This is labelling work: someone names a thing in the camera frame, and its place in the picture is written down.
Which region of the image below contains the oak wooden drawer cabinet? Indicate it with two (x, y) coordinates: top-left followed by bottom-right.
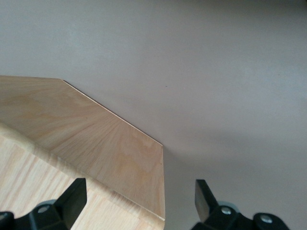
(0, 75), (166, 230)

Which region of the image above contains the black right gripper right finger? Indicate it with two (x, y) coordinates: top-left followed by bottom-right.
(191, 179), (291, 230)

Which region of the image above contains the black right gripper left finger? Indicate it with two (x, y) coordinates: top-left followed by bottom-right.
(0, 178), (88, 230)

